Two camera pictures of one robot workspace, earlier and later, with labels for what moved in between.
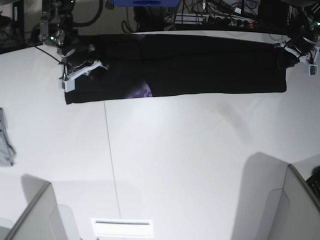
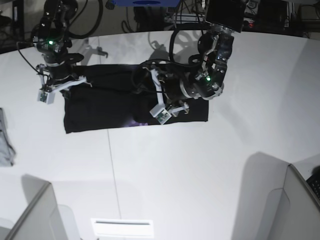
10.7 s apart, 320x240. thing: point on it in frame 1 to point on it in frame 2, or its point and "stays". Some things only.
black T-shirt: [142, 65] to [111, 102]
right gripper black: [302, 44] to [172, 86]
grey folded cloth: [7, 152] stays
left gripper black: [75, 55] to [60, 66]
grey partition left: [40, 219] stays
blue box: [145, 3] stays
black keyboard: [313, 182] stays
